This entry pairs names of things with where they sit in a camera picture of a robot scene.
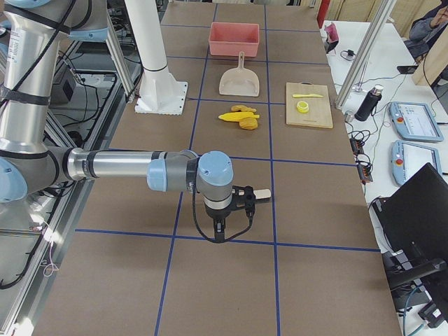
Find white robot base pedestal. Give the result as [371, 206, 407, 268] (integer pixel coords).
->
[125, 0, 188, 116]

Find lower teach pendant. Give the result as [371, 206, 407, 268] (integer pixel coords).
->
[391, 140, 442, 186]

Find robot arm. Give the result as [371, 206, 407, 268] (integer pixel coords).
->
[1, 1, 237, 244]

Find yellow lemon slices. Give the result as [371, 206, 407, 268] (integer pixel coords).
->
[296, 101, 309, 113]

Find wooden cutting board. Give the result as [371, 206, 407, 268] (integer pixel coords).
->
[286, 83, 333, 129]

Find black power strip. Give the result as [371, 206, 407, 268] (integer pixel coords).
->
[349, 137, 373, 184]

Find yellow toy corn cob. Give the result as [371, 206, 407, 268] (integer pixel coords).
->
[218, 111, 260, 123]

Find black laptop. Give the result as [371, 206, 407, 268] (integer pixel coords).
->
[372, 163, 447, 260]

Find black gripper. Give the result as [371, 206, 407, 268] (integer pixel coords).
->
[205, 205, 232, 242]

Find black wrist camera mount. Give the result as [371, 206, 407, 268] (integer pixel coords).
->
[230, 185, 256, 218]

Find beige hand brush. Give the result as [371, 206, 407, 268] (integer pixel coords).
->
[253, 189, 272, 203]

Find teach pendant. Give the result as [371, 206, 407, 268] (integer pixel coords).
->
[388, 101, 444, 143]
[391, 140, 442, 186]

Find yellow plastic knife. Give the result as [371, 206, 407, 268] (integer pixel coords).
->
[292, 93, 324, 99]

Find brown toy potato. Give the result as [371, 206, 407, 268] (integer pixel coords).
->
[239, 117, 258, 130]

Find black box under frame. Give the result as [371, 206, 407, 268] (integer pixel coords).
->
[50, 66, 76, 104]

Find black water bottle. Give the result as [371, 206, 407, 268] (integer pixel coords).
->
[354, 84, 384, 122]

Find pink plastic bin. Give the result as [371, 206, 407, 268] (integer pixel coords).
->
[209, 22, 260, 57]

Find aluminium frame post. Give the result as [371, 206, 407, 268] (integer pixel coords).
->
[335, 0, 396, 110]

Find tan toy ginger root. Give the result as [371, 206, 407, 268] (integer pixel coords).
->
[231, 105, 257, 113]

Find beige dustpan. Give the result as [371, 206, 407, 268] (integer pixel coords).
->
[219, 51, 260, 97]

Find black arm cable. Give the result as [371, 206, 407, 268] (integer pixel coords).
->
[190, 191, 253, 244]

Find seated person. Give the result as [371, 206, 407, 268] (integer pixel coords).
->
[405, 5, 447, 62]

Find upper teach pendant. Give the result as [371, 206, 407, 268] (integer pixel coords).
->
[388, 101, 444, 143]

